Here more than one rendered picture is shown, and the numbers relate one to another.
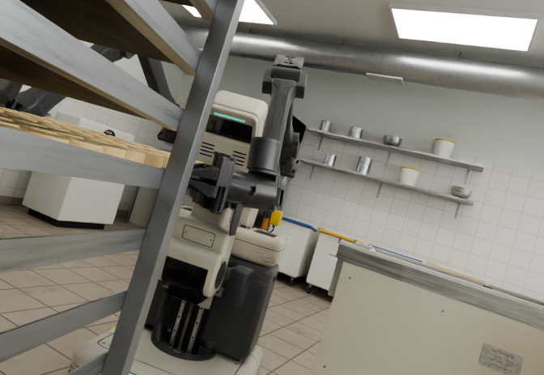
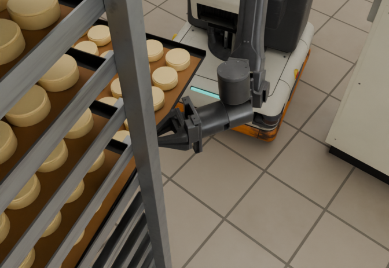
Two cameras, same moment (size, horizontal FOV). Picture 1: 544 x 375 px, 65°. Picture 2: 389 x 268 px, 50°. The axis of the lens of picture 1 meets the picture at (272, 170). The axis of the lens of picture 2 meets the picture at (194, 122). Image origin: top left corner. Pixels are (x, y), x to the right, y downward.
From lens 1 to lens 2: 0.66 m
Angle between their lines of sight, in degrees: 55
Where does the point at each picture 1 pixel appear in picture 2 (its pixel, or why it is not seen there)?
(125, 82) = (68, 242)
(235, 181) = (207, 129)
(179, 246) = not seen: outside the picture
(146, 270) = (153, 219)
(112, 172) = (95, 250)
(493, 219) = not seen: outside the picture
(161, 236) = (154, 207)
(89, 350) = not seen: hidden behind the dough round
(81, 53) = not seen: outside the picture
